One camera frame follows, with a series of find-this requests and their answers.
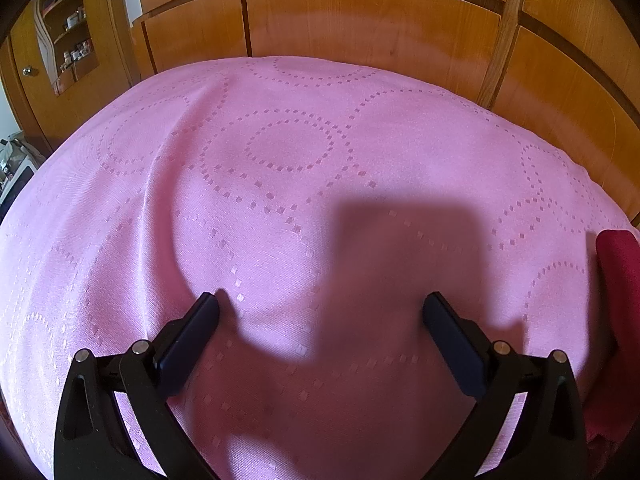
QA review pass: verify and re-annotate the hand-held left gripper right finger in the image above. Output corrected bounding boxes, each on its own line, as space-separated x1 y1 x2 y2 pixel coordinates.
421 293 588 480

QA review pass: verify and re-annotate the dark red knit sweater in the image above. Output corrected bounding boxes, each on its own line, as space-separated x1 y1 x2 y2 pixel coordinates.
582 229 640 443

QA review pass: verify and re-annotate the pink patterned bedspread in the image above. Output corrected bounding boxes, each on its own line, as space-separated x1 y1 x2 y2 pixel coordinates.
0 55 640 480

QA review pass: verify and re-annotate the group of small shelf ornaments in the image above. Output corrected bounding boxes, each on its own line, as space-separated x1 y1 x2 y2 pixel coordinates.
42 0 96 68

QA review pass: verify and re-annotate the wooden wardrobe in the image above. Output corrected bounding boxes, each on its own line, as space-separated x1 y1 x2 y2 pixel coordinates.
130 0 640 226

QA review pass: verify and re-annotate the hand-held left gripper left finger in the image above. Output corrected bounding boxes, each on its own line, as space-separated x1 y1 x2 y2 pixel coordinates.
53 292 221 480

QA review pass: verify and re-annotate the grey fabric bag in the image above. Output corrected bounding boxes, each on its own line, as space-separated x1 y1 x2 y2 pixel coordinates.
0 130 27 171

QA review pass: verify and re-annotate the striped hanging cloth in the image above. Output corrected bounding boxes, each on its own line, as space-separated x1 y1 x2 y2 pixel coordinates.
34 0 63 97

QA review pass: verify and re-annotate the wooden cabinet with glass door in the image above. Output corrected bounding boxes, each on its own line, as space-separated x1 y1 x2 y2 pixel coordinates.
0 0 136 156

